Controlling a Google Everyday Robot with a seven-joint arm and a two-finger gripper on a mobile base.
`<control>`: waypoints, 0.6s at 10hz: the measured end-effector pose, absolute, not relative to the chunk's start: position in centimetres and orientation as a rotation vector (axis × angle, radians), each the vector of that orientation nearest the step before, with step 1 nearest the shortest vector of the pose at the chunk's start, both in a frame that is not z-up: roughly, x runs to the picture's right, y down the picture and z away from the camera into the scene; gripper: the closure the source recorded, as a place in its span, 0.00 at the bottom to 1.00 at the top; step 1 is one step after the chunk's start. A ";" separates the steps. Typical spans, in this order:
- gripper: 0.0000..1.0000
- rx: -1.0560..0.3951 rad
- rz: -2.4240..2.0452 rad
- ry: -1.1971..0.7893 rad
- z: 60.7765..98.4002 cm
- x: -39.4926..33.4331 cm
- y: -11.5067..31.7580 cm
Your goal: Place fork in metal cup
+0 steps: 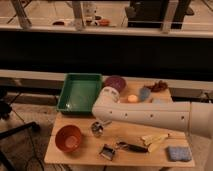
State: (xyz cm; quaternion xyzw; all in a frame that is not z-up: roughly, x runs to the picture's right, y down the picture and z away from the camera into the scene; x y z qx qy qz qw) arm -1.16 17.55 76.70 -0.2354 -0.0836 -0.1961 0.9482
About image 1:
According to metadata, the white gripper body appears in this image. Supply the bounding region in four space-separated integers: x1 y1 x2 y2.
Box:
91 121 110 137

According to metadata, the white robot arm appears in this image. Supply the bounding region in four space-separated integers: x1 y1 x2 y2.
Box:
92 87 213 139

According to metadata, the small metal cup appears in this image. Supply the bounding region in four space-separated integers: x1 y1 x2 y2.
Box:
99 144 115 161

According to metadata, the blue cup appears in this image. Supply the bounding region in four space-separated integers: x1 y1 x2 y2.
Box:
139 87 151 101

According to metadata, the wooden table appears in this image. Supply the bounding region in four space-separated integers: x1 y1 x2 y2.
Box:
45 81 194 167

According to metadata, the orange bowl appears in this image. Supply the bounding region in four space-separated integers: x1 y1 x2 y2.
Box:
55 125 82 153

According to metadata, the green plastic tray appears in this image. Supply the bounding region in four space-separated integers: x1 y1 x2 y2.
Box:
57 73 102 115

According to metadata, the small orange ball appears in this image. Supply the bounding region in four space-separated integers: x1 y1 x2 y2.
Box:
127 94 139 103

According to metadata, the purple bowl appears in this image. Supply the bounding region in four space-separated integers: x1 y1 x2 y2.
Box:
104 75 126 93

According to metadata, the blue sponge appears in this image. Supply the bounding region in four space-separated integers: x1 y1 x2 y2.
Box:
167 146 192 162

